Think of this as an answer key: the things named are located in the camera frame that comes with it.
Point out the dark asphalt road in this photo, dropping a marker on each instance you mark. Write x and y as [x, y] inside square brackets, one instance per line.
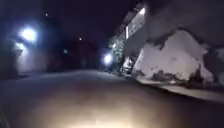
[93, 96]

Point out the pale kerb strip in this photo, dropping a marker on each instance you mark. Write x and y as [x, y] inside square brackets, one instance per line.
[193, 92]

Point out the dark building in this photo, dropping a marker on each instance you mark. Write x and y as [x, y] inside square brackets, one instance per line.
[80, 55]

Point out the street lamp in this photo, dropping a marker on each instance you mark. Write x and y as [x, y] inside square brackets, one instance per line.
[28, 34]

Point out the lit building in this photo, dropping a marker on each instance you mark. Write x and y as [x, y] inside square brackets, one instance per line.
[135, 30]

